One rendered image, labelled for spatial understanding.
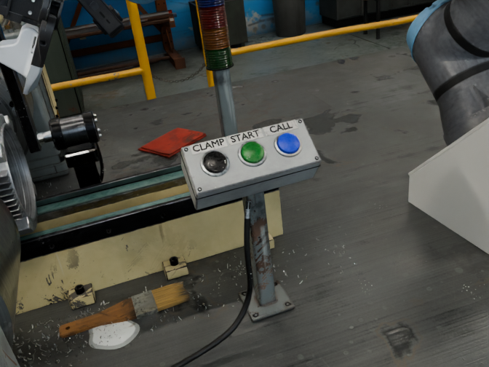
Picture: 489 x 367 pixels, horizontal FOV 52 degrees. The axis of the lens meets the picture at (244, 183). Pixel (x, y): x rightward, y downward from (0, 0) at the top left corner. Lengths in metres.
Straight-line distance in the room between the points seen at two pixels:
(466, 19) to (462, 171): 0.24
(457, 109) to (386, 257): 0.27
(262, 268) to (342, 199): 0.34
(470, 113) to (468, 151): 0.06
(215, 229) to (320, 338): 0.27
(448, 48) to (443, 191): 0.24
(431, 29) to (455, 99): 0.13
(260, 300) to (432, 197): 0.38
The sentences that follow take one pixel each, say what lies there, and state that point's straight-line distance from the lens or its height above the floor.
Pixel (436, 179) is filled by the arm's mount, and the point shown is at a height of 0.88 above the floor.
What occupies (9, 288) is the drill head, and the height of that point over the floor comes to 1.04.
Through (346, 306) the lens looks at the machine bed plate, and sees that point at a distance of 0.80.
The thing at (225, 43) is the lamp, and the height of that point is 1.09.
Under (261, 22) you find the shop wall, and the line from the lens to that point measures 6.22.
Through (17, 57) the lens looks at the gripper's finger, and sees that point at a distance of 0.74.
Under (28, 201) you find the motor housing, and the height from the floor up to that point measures 0.95.
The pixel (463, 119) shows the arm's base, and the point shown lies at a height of 1.00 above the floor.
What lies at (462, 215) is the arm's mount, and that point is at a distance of 0.93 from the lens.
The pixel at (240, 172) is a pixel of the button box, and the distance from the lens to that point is 0.63.
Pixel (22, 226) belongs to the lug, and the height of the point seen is 0.96.
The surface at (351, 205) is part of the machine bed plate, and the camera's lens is 1.02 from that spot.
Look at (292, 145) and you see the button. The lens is 0.65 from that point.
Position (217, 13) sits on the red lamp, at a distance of 1.13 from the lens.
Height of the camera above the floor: 1.34
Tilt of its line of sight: 29 degrees down
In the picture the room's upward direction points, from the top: 8 degrees counter-clockwise
